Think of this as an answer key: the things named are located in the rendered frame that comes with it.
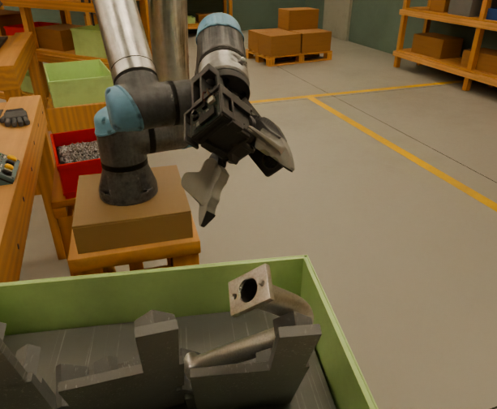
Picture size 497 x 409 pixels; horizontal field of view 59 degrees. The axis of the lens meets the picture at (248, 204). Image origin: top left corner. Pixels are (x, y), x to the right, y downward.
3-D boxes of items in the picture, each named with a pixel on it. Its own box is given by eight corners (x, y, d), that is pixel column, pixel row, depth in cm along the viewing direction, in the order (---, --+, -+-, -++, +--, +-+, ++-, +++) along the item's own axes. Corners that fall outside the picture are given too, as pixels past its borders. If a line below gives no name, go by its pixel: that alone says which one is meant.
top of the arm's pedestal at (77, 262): (183, 196, 141) (182, 185, 139) (201, 253, 114) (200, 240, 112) (78, 209, 133) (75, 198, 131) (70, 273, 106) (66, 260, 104)
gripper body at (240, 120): (182, 147, 56) (181, 85, 63) (229, 175, 62) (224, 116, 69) (224, 113, 52) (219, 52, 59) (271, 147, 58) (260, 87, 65)
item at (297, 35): (305, 51, 794) (307, 6, 758) (332, 59, 732) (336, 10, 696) (246, 58, 747) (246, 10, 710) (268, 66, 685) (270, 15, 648)
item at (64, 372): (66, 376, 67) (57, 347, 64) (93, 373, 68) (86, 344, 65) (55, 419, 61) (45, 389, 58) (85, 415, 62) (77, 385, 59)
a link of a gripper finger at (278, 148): (264, 152, 47) (224, 131, 54) (297, 176, 51) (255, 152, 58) (280, 128, 47) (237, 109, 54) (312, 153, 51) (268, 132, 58)
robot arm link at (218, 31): (237, 54, 78) (246, 10, 71) (243, 96, 71) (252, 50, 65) (193, 51, 76) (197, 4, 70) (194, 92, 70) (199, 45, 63)
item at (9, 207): (48, 124, 220) (40, 94, 213) (9, 338, 96) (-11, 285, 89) (17, 127, 216) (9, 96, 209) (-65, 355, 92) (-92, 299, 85)
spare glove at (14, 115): (-1, 115, 184) (-3, 109, 183) (27, 112, 188) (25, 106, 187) (1, 130, 168) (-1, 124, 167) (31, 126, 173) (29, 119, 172)
